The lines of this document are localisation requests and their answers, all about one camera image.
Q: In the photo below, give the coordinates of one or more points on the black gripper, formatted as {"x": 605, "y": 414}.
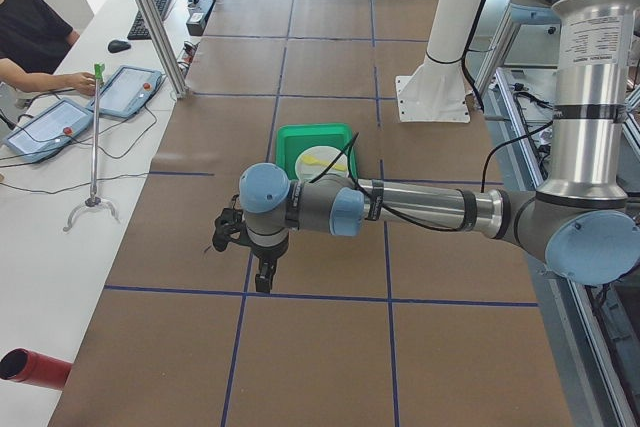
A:
{"x": 267, "y": 255}

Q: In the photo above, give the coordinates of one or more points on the yellow plastic spoon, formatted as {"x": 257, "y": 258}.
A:
{"x": 310, "y": 160}

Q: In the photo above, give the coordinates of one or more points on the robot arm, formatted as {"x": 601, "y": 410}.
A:
{"x": 574, "y": 222}

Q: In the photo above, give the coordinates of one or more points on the person's hand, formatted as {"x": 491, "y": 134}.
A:
{"x": 82, "y": 82}

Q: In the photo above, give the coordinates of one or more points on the green plastic tray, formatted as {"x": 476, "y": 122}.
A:
{"x": 293, "y": 140}

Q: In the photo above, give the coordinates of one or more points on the metal reacher grabber stick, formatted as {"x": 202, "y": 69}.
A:
{"x": 94, "y": 202}

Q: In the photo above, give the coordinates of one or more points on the far blue teach pendant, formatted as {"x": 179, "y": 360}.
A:
{"x": 127, "y": 91}

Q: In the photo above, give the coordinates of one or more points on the blue teach pendant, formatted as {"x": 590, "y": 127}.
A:
{"x": 50, "y": 131}
{"x": 127, "y": 91}

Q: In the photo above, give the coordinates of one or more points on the red cylinder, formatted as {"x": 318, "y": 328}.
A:
{"x": 32, "y": 368}

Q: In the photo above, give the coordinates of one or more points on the near blue teach pendant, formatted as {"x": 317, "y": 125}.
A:
{"x": 50, "y": 131}

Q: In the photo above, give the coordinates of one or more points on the black computer mouse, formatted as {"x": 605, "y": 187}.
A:
{"x": 117, "y": 46}

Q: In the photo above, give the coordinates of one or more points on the person in black shirt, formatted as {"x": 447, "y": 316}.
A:
{"x": 35, "y": 39}

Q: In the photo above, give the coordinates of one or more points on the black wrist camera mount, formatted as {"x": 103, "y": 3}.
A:
{"x": 230, "y": 227}

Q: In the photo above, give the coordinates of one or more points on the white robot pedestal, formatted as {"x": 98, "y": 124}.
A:
{"x": 436, "y": 92}

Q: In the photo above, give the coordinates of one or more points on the aluminium frame post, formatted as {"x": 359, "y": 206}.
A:
{"x": 163, "y": 47}

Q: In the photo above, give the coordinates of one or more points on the aluminium side frame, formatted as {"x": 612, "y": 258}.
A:
{"x": 594, "y": 332}

